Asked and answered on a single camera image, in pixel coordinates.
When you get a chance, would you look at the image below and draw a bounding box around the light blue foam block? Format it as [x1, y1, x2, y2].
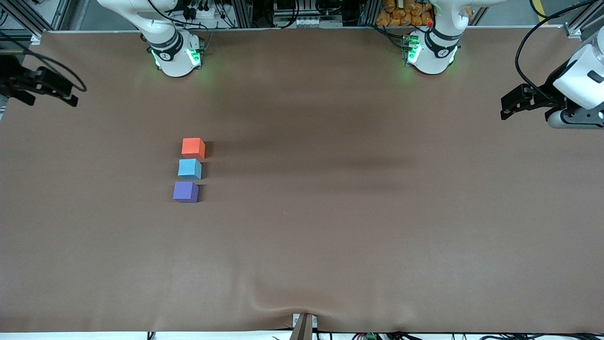
[178, 158, 202, 181]

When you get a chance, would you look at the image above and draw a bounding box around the orange foam block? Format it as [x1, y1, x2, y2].
[181, 137, 206, 161]

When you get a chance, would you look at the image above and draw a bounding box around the purple foam block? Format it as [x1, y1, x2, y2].
[172, 181, 200, 204]

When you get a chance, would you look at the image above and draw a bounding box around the orange snack packets pile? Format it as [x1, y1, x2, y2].
[376, 0, 435, 27]

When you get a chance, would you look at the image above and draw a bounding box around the white power strip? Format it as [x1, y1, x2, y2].
[185, 4, 217, 20]

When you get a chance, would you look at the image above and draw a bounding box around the brown table mat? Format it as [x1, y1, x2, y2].
[0, 26, 604, 333]

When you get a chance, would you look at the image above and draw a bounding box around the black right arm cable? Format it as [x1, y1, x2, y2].
[0, 31, 87, 94]

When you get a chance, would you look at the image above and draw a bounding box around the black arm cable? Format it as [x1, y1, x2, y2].
[0, 31, 87, 94]
[515, 0, 599, 93]

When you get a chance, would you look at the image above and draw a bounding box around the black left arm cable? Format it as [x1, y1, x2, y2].
[515, 0, 599, 93]

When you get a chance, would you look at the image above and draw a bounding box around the aluminium frame profile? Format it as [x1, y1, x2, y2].
[0, 0, 71, 37]
[564, 0, 604, 38]

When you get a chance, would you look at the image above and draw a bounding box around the brown table clamp bracket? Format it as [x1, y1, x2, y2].
[292, 313, 318, 340]

